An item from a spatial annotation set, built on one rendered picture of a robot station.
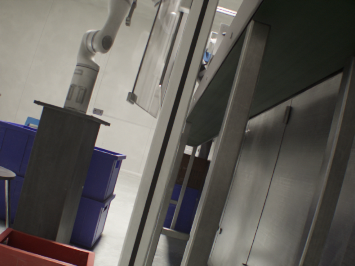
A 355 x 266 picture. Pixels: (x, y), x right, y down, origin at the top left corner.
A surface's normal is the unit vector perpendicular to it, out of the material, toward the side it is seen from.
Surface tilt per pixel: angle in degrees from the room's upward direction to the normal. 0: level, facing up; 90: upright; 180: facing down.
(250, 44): 90
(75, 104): 90
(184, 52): 90
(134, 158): 90
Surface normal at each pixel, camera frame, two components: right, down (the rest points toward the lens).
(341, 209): -0.96, -0.27
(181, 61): 0.04, -0.04
